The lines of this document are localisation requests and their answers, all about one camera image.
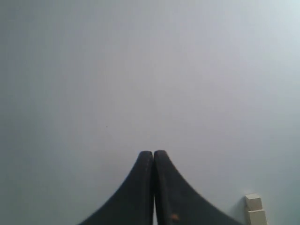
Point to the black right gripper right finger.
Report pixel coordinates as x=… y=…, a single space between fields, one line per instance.
x=177 y=203

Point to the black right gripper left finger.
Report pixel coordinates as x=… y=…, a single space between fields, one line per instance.
x=133 y=202

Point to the stacked wooden blocks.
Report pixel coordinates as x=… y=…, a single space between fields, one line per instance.
x=254 y=212

